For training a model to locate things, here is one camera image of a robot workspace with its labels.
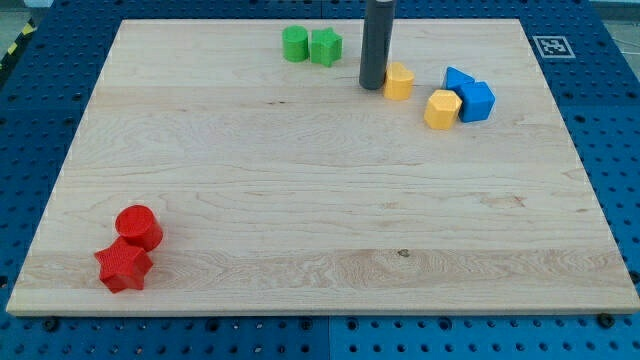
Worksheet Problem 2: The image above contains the yellow heart block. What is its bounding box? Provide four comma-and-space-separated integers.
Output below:
383, 62, 415, 101

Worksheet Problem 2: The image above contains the yellow hexagon block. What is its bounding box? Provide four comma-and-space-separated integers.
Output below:
423, 89, 462, 130

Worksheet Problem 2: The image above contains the light wooden board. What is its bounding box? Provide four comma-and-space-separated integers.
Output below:
7, 19, 639, 317

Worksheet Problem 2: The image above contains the green star block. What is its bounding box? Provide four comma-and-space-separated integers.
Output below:
310, 27, 342, 67

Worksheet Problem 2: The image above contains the green cylinder block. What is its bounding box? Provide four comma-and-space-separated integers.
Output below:
281, 25, 309, 62

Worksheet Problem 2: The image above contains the blue triangle block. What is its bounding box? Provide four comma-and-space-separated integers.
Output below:
442, 66, 475, 91

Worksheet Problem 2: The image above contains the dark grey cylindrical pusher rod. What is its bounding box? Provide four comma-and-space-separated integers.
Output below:
359, 0, 396, 90

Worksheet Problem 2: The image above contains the blue cube block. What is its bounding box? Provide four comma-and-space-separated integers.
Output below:
456, 81, 495, 123

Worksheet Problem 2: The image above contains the red cylinder block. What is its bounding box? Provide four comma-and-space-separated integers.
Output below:
115, 204, 163, 251

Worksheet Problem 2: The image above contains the red star block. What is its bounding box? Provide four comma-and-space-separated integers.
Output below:
94, 237, 153, 293

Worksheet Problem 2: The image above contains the white fiducial marker tag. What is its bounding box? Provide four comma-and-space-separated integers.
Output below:
533, 35, 575, 59

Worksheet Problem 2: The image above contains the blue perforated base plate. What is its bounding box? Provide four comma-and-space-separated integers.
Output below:
1, 0, 639, 359

